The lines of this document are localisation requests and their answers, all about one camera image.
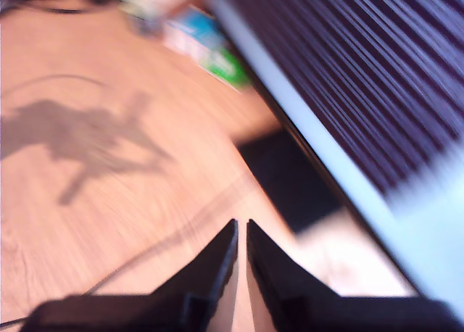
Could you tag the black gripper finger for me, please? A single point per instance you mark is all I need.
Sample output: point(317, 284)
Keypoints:
point(272, 274)
point(214, 270)

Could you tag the large black computer monitor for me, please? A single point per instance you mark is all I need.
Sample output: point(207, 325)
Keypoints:
point(362, 74)

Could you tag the white box with blue top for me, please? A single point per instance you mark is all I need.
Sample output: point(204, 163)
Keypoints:
point(197, 31)
point(214, 45)
point(175, 35)

